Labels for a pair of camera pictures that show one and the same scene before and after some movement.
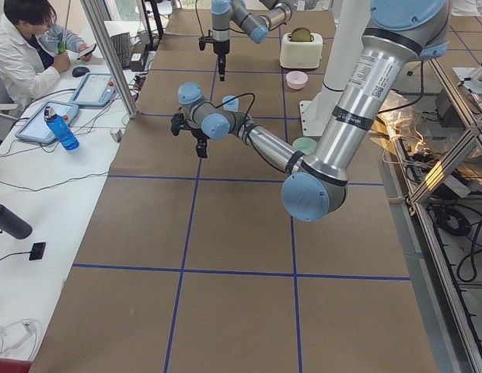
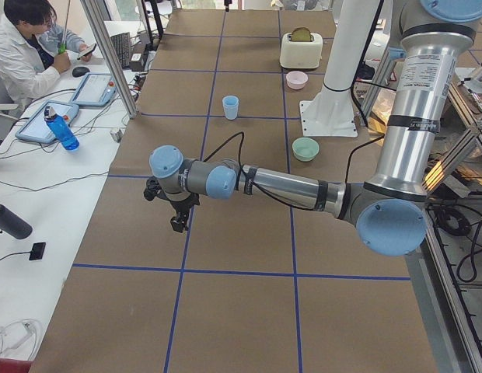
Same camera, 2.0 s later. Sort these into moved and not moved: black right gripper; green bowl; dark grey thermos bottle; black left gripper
Moved: black left gripper; black right gripper
Not moved: green bowl; dark grey thermos bottle
